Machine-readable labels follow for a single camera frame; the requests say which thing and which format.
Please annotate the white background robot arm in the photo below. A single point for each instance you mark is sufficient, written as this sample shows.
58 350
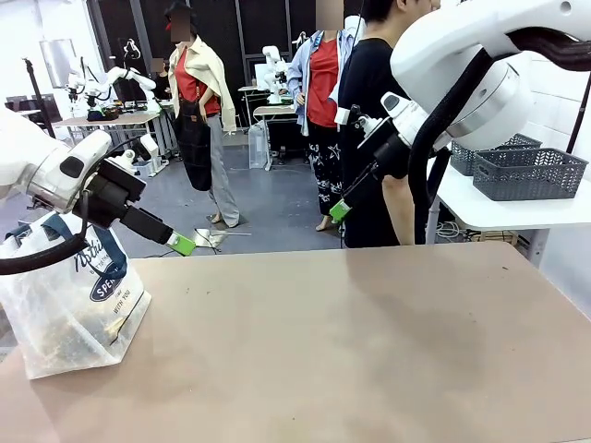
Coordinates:
272 55
76 85
124 74

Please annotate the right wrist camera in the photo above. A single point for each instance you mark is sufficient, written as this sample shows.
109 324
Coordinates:
367 124

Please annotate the white side table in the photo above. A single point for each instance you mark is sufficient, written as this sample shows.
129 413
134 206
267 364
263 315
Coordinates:
508 212

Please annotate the grey framed wall board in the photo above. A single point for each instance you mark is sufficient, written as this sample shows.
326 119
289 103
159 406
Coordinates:
57 62

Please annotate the grey metal dustpan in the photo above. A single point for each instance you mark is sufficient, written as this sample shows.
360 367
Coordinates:
205 237

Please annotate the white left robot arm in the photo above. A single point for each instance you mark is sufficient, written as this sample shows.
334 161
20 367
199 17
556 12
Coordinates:
18 157

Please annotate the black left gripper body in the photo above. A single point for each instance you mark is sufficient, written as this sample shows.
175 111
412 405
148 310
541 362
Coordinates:
115 194

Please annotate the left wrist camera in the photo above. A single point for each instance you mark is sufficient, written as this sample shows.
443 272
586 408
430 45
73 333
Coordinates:
122 161

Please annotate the person in red top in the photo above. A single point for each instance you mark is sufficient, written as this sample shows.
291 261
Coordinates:
323 78

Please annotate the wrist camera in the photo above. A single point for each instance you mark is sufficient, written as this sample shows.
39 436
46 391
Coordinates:
367 124
122 161

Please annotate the brown background work table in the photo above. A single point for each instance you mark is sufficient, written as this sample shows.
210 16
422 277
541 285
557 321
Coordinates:
115 119

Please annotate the person's right forearm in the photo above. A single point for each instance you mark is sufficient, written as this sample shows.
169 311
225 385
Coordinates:
398 207

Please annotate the black slanted pole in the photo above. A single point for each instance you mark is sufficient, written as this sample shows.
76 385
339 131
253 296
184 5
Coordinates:
579 115

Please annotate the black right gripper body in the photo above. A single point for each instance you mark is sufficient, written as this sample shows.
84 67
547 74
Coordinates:
390 154

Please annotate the mannequin with cream jacket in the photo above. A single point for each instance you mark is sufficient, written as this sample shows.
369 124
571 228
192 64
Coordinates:
194 83

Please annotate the black tripod stand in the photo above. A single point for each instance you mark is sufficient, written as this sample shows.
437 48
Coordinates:
37 92

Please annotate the brown background desk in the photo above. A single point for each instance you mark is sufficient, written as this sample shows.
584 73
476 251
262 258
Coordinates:
272 111

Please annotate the person in black t-shirt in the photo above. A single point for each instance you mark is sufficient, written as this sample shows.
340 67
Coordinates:
365 83

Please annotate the clear plastic container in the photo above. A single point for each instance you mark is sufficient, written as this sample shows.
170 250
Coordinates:
258 147

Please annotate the background person in black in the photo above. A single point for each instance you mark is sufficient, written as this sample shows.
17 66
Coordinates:
161 85

